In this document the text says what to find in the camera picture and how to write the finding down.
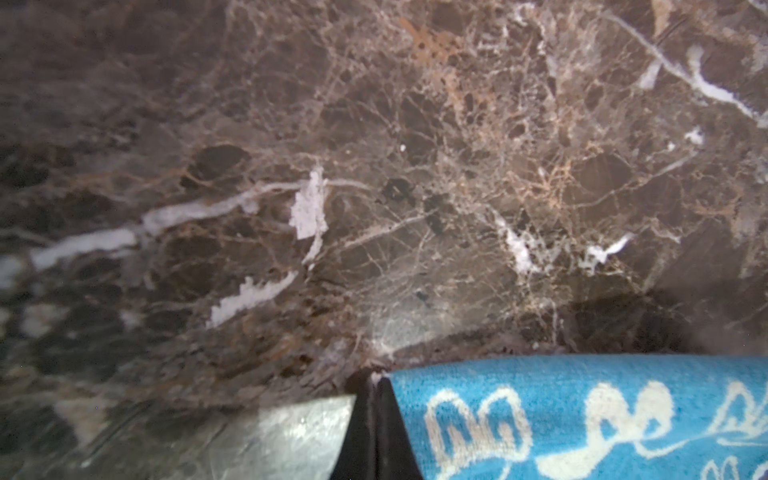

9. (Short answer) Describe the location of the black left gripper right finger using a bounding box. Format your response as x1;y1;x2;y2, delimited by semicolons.
375;377;423;480

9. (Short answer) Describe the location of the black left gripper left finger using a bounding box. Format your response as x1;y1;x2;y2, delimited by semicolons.
330;378;376;480

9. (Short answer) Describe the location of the blue bunny pattern towel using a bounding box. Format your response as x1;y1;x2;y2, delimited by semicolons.
390;355;767;479

